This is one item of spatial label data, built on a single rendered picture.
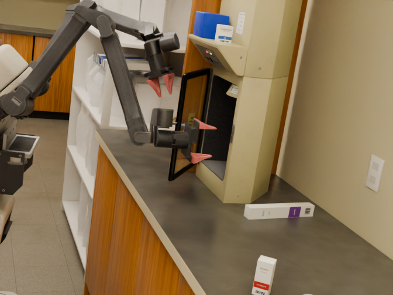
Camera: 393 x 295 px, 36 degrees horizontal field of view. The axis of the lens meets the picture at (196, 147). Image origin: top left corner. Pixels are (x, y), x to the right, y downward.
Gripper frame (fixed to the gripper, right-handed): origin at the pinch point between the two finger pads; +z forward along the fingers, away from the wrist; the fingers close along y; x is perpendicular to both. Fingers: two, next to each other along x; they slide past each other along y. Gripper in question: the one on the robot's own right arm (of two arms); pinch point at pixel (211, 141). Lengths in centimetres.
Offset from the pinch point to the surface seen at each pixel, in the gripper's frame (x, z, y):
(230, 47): 9.1, 4.8, 31.3
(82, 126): 206, -6, -49
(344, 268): -44, 31, -25
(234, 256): -34.6, -1.1, -25.2
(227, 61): 9.4, 5.0, 26.2
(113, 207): 65, -14, -50
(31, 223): 210, -33, -121
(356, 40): 10, 55, 39
